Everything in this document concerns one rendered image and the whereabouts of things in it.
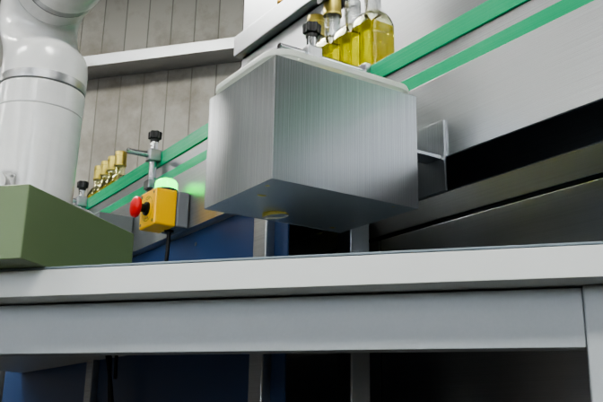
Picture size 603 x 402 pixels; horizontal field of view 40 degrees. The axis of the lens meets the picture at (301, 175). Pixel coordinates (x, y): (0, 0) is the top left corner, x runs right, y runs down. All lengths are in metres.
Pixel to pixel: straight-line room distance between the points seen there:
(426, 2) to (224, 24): 2.99
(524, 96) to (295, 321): 0.39
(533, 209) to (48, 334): 0.71
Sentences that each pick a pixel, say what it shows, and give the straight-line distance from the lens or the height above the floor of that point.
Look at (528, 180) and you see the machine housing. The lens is 1.30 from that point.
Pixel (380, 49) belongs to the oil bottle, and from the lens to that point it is 1.40.
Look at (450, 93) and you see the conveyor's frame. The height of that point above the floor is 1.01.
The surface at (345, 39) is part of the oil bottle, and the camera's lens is 1.45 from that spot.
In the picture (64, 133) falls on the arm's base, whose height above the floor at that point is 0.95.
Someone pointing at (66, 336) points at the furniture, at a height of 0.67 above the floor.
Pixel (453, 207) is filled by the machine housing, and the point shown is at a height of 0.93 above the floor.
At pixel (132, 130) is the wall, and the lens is 4.45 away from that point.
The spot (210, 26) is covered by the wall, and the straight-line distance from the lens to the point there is 4.50.
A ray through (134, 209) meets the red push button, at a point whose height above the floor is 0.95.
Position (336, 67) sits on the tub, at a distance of 1.04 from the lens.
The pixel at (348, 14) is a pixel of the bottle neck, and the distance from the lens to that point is 1.50.
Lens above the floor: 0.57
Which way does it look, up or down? 17 degrees up
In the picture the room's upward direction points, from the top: 1 degrees clockwise
